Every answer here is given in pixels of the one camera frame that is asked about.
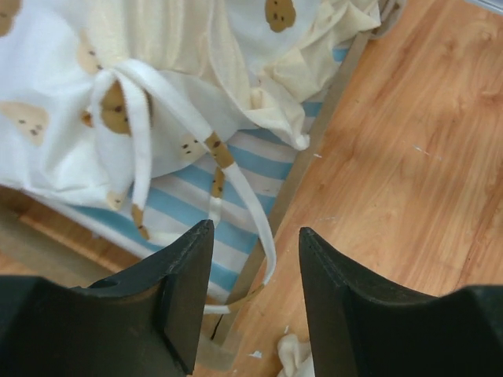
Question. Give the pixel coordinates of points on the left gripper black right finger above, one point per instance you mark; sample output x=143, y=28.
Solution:
x=363, y=324

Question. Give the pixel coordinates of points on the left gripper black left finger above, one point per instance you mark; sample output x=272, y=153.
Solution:
x=142, y=321

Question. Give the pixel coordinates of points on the wooden pet bed frame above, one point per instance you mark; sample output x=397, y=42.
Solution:
x=219, y=343

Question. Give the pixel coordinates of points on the large bear print cushion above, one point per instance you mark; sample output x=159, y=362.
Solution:
x=98, y=98

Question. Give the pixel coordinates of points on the small bear print pillow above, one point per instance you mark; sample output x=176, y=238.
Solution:
x=295, y=357

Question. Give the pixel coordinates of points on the blue white striped mattress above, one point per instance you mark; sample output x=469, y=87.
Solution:
x=239, y=201

